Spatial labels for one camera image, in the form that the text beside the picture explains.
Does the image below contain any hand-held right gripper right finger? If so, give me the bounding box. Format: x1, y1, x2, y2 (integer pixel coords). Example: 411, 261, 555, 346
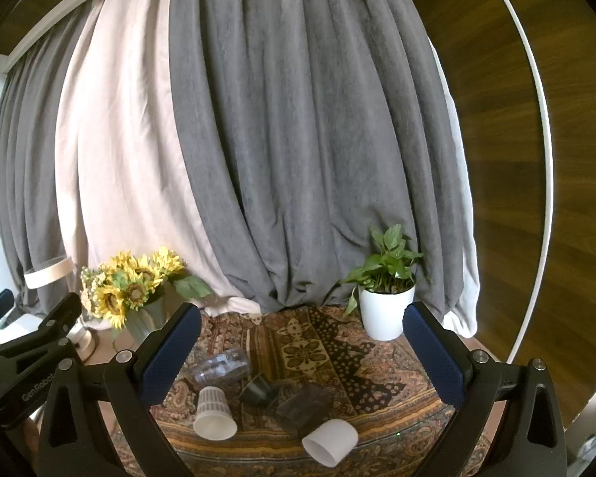
402, 301, 570, 477

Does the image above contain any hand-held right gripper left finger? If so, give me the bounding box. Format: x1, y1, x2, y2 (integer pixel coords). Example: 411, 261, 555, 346
37, 302, 202, 477

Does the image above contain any clear plastic cup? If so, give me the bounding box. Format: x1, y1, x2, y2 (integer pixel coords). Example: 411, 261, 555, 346
186, 348, 254, 388

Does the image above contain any white patterned paper cup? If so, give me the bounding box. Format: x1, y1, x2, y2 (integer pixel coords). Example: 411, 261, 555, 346
193, 385, 238, 441

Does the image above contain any small dark cup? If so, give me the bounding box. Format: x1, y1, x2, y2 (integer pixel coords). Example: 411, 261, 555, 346
238, 372, 279, 408

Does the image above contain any plain white cup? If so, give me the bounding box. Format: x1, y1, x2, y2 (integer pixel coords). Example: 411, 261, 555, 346
301, 418, 359, 468

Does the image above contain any dark transparent plastic cup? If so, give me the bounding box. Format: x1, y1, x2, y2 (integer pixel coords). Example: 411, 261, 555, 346
275, 384, 334, 438

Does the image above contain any grey vase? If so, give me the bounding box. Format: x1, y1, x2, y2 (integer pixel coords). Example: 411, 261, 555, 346
125, 292, 168, 345

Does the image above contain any white desk lamp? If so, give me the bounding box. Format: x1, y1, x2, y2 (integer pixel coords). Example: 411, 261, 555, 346
24, 255, 98, 359

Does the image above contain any green plant in white pot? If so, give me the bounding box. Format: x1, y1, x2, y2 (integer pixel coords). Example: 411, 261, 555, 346
340, 223, 426, 341

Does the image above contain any sunflower bouquet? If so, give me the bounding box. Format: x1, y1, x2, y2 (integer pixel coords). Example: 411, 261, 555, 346
79, 246, 213, 330

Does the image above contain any patterned brown tablecloth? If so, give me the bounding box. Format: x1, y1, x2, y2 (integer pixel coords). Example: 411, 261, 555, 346
94, 305, 508, 477

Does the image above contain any grey curtain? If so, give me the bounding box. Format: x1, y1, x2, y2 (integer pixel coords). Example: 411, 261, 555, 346
0, 25, 111, 309
169, 0, 466, 315

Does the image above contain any white sheer curtain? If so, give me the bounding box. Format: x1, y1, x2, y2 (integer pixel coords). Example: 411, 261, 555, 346
426, 39, 480, 339

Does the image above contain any light pink curtain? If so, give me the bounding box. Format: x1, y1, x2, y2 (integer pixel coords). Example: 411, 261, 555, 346
54, 0, 265, 315

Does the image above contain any white curtain rail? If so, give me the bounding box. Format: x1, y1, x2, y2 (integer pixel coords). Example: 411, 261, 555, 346
4, 0, 166, 76

